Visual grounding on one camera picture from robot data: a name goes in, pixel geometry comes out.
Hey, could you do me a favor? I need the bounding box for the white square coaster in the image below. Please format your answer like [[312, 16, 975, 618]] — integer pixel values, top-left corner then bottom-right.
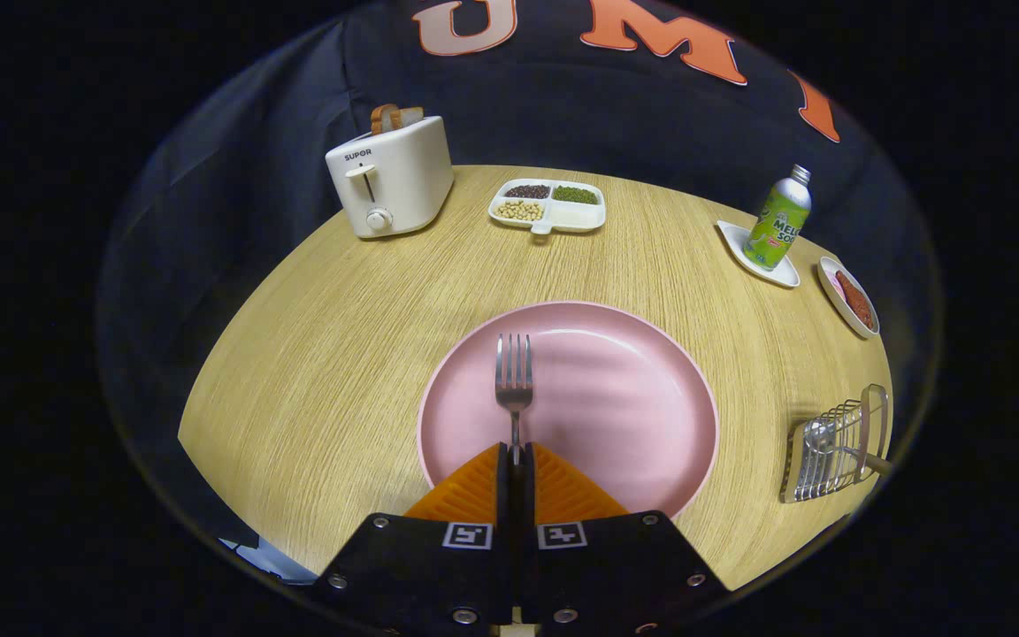
[[716, 220, 801, 289]]

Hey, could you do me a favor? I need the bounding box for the red meat piece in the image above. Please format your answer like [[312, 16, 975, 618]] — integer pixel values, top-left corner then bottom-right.
[[834, 271, 876, 331]]

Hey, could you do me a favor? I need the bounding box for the spoon with wooden handle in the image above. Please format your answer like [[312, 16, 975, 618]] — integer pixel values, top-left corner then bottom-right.
[[797, 418, 893, 472]]

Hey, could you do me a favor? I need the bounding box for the black backdrop cloth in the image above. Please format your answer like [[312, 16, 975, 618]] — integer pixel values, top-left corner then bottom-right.
[[94, 0, 944, 567]]

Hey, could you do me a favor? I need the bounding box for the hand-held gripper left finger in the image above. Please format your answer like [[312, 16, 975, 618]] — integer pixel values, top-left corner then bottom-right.
[[310, 442, 517, 637]]

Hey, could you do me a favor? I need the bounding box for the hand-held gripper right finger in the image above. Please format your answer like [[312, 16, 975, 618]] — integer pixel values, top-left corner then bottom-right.
[[520, 442, 732, 634]]

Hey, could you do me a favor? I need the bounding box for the white sheet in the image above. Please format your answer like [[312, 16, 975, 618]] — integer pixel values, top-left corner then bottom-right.
[[218, 533, 318, 587]]

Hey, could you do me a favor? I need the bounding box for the green soda bottle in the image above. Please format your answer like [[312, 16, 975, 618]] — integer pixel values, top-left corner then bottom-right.
[[743, 165, 813, 272]]

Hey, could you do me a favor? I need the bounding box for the fork with wooden handle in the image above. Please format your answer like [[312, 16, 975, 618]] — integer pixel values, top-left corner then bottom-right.
[[495, 334, 534, 465]]

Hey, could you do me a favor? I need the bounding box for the metal wire basket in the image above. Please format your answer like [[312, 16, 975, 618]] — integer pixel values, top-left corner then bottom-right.
[[779, 384, 891, 504]]

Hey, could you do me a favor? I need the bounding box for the white toaster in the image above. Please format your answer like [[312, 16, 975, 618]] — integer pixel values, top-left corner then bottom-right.
[[325, 115, 456, 240]]

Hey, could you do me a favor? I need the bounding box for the white divided dish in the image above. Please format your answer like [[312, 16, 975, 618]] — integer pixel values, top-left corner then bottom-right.
[[488, 179, 607, 236]]

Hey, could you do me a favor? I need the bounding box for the pink plate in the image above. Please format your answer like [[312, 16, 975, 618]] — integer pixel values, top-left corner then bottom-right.
[[418, 301, 721, 520]]

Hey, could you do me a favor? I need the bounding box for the small white plate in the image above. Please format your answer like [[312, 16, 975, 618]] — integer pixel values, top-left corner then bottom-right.
[[817, 256, 881, 340]]

